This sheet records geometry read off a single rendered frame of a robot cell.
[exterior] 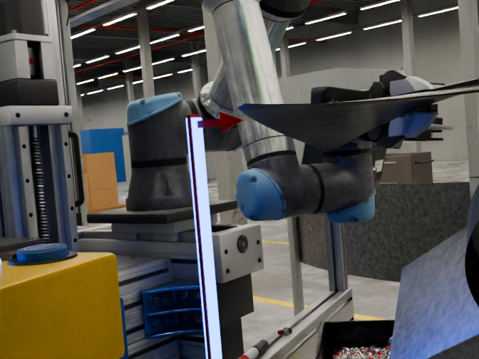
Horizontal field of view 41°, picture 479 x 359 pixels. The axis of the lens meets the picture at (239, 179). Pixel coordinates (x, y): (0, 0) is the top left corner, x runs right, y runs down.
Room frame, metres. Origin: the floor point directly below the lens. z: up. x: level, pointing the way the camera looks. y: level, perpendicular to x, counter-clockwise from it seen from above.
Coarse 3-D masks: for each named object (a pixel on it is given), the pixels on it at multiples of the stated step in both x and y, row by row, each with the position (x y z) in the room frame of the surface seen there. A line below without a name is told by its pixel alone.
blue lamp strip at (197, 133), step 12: (192, 120) 0.74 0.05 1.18; (192, 132) 0.74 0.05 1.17; (204, 156) 0.75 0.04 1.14; (204, 168) 0.75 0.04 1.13; (204, 180) 0.75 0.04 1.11; (204, 192) 0.75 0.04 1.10; (204, 204) 0.74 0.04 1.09; (204, 216) 0.74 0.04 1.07; (204, 228) 0.74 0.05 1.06; (204, 240) 0.74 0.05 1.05; (204, 252) 0.74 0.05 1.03; (204, 264) 0.74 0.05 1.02; (216, 300) 0.75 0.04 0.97; (216, 312) 0.75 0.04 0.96; (216, 324) 0.75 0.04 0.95; (216, 336) 0.75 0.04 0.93; (216, 348) 0.74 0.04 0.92
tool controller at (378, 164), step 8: (376, 144) 1.36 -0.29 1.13; (304, 152) 1.29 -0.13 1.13; (312, 152) 1.29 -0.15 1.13; (320, 152) 1.28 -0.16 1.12; (376, 152) 1.38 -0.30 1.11; (384, 152) 1.45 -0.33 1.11; (304, 160) 1.29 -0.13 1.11; (312, 160) 1.29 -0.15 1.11; (320, 160) 1.28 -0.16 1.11; (376, 160) 1.40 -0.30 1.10; (384, 160) 1.47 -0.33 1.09; (376, 168) 1.41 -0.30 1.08; (376, 176) 1.43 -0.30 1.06
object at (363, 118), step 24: (408, 96) 0.58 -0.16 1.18; (432, 96) 0.57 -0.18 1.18; (264, 120) 0.68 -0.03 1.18; (288, 120) 0.69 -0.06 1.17; (312, 120) 0.69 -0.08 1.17; (336, 120) 0.71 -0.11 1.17; (360, 120) 0.72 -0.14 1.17; (384, 120) 0.74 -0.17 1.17; (312, 144) 0.78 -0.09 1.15; (336, 144) 0.79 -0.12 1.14
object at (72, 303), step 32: (64, 256) 0.52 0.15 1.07; (96, 256) 0.52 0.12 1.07; (0, 288) 0.42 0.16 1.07; (32, 288) 0.45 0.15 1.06; (64, 288) 0.48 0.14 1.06; (96, 288) 0.51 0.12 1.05; (0, 320) 0.42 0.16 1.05; (32, 320) 0.45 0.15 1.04; (64, 320) 0.47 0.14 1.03; (96, 320) 0.51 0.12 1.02; (0, 352) 0.42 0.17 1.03; (32, 352) 0.44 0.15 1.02; (64, 352) 0.47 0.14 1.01; (96, 352) 0.50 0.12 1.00
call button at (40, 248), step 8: (24, 248) 0.53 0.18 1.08; (32, 248) 0.52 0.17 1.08; (40, 248) 0.52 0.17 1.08; (48, 248) 0.52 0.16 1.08; (56, 248) 0.52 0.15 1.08; (64, 248) 0.53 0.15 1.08; (24, 256) 0.51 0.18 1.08; (32, 256) 0.51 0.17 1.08; (40, 256) 0.51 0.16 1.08; (48, 256) 0.51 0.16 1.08; (56, 256) 0.52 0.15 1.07
